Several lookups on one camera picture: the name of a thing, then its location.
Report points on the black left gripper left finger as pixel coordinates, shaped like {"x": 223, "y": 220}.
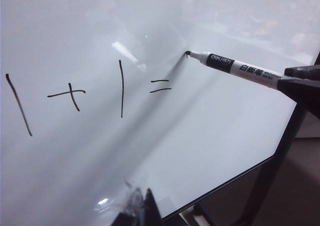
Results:
{"x": 130, "y": 216}

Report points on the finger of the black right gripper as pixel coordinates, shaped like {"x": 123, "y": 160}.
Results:
{"x": 305, "y": 93}
{"x": 305, "y": 72}

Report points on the white whiteboard with black frame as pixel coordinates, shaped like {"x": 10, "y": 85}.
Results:
{"x": 75, "y": 148}

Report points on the white black whiteboard marker pen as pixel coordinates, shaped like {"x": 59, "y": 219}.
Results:
{"x": 225, "y": 63}

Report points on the black whiteboard stand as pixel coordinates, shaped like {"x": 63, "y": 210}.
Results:
{"x": 282, "y": 156}

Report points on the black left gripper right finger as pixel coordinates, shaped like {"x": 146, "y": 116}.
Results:
{"x": 152, "y": 211}

